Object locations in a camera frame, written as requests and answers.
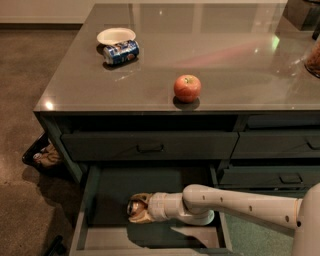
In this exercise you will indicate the blue soda can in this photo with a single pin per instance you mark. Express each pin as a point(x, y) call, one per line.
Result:
point(121, 52)

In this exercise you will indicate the dark box on counter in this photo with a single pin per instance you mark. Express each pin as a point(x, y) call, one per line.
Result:
point(303, 14)

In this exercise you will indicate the glass jar with snacks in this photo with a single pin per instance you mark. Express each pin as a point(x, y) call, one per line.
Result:
point(312, 61)

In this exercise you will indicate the black object on floor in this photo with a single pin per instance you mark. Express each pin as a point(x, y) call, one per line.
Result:
point(56, 247)

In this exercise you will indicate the orange soda can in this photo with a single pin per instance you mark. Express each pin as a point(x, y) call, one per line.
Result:
point(136, 207)

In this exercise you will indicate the red apple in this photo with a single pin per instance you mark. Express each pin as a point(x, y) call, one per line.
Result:
point(187, 88)

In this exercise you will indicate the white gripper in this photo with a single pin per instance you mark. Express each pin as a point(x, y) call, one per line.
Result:
point(157, 207)

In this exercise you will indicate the top right drawer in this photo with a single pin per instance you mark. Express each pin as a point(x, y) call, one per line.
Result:
point(277, 144)

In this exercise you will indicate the open middle drawer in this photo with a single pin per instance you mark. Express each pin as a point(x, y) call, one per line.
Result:
point(103, 228)

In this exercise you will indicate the white paper bowl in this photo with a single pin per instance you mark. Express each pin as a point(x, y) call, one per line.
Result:
point(113, 36)

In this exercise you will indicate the middle right drawer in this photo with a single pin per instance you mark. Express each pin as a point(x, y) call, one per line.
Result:
point(258, 177)

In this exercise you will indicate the black bin with trash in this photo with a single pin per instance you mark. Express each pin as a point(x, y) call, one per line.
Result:
point(42, 155)

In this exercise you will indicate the closed top left drawer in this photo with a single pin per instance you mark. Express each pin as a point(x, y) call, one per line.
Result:
point(149, 145)

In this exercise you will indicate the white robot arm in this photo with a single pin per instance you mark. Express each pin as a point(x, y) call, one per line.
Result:
point(196, 205)

